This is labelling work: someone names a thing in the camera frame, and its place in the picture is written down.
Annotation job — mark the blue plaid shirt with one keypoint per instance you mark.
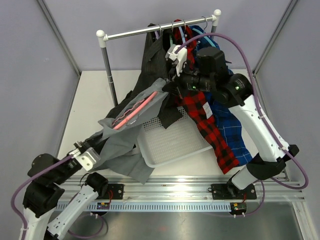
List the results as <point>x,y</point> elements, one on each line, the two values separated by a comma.
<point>228,125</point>

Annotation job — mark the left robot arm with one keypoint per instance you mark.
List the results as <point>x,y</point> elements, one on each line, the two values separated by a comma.
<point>43,191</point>

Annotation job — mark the pink hanger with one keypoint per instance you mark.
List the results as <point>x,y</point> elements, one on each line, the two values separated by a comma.
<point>133,111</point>

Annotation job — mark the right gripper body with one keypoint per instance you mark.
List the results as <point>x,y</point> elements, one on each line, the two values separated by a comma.
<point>189,80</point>

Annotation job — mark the mint green hanger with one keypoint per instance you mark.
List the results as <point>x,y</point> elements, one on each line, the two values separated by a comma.
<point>171,38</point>

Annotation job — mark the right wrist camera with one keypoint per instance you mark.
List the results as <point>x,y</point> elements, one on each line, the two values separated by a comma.
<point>178,56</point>

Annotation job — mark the black pinstripe shirt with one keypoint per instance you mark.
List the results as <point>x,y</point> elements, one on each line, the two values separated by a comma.
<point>153,67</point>

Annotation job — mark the clothes rack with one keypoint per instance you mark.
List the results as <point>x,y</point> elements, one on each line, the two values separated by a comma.
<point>103,38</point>

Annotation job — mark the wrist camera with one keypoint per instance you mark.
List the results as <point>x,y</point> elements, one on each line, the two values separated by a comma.
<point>178,56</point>
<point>85,155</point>

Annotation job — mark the black plain shirt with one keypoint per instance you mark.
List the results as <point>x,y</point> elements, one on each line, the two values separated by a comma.
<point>166,46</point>

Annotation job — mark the light blue hanger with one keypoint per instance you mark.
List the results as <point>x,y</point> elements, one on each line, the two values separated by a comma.
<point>182,31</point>

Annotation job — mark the red black plaid shirt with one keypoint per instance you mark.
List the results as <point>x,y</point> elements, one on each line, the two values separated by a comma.
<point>198,109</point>

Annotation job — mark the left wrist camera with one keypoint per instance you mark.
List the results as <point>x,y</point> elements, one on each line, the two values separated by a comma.
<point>85,155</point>

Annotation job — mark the aluminium rail base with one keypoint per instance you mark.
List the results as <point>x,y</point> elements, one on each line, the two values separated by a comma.
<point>187,194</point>

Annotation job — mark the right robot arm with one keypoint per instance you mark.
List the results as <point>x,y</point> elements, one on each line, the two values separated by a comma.
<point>235,92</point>

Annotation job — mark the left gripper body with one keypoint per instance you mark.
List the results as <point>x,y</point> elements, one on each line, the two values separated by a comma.
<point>82,146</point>

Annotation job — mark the lilac hanger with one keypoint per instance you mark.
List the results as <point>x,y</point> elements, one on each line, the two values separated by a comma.
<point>157,33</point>

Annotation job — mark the white plastic basket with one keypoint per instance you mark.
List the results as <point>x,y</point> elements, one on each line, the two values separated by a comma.
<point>160,146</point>

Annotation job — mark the grey shirt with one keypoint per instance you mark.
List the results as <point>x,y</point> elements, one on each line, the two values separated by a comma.
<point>114,145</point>

